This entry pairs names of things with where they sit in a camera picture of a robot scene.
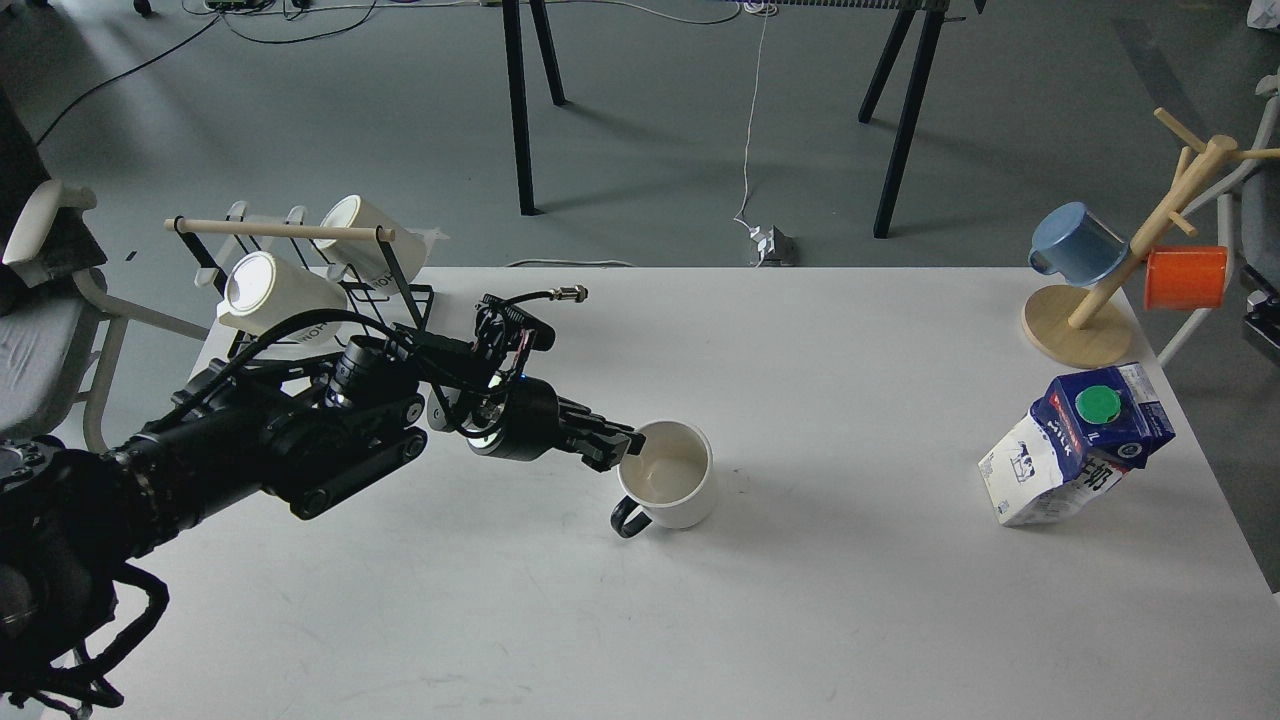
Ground black floor cable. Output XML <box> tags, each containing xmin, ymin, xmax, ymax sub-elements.
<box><xmin>35</xmin><ymin>0</ymin><xmax>379</xmax><ymax>143</ymax></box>

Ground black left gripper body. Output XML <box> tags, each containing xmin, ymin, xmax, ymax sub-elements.
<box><xmin>430</xmin><ymin>377</ymin><xmax>581</xmax><ymax>462</ymax></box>

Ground white power cable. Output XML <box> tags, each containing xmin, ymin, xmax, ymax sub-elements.
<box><xmin>506</xmin><ymin>0</ymin><xmax>781</xmax><ymax>269</ymax></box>

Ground orange mug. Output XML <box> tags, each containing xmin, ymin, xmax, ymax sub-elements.
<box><xmin>1143</xmin><ymin>245</ymin><xmax>1229</xmax><ymax>311</ymax></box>

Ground white mug on rack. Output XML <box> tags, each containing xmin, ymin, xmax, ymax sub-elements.
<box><xmin>315</xmin><ymin>193</ymin><xmax>431</xmax><ymax>296</ymax></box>
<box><xmin>216</xmin><ymin>251</ymin><xmax>348</xmax><ymax>336</ymax></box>

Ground blue mug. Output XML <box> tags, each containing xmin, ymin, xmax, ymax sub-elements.
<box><xmin>1027</xmin><ymin>201</ymin><xmax>1128</xmax><ymax>287</ymax></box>

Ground black wire cup rack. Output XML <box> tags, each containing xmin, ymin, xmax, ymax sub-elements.
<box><xmin>164</xmin><ymin>195</ymin><xmax>443</xmax><ymax>354</ymax></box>

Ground blue white milk carton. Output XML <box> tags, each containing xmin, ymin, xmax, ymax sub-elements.
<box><xmin>977</xmin><ymin>363</ymin><xmax>1175</xmax><ymax>527</ymax></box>

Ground black table legs right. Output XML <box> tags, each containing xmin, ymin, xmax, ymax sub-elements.
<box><xmin>858</xmin><ymin>1</ymin><xmax>950</xmax><ymax>240</ymax></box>

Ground white mug on rack front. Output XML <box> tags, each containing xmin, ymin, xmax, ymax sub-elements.
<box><xmin>216</xmin><ymin>251</ymin><xmax>348</xmax><ymax>336</ymax></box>

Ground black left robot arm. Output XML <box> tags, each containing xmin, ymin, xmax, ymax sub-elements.
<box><xmin>1</xmin><ymin>295</ymin><xmax>645</xmax><ymax>719</ymax></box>

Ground white mug on rack rear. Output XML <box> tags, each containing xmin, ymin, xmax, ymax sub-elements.
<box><xmin>315</xmin><ymin>193</ymin><xmax>431</xmax><ymax>296</ymax></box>

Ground wooden mug tree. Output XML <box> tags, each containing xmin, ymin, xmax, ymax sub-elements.
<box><xmin>1021</xmin><ymin>96</ymin><xmax>1277</xmax><ymax>369</ymax></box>

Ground white mug black handle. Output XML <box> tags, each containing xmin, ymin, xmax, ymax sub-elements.
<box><xmin>611</xmin><ymin>420</ymin><xmax>718</xmax><ymax>538</ymax></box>

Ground grey power adapter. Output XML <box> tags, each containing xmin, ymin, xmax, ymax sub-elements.
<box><xmin>749</xmin><ymin>225</ymin><xmax>799</xmax><ymax>268</ymax></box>

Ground black table legs left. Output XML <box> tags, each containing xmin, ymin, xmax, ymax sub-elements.
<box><xmin>500</xmin><ymin>0</ymin><xmax>567</xmax><ymax>217</ymax></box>

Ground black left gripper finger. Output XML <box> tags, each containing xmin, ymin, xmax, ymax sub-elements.
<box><xmin>575</xmin><ymin>439</ymin><xmax>626</xmax><ymax>471</ymax></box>
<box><xmin>559</xmin><ymin>398</ymin><xmax>646</xmax><ymax>451</ymax></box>

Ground black table legs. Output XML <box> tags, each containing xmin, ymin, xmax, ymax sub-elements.
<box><xmin>858</xmin><ymin>1</ymin><xmax>950</xmax><ymax>240</ymax></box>
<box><xmin>500</xmin><ymin>0</ymin><xmax>567</xmax><ymax>217</ymax></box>

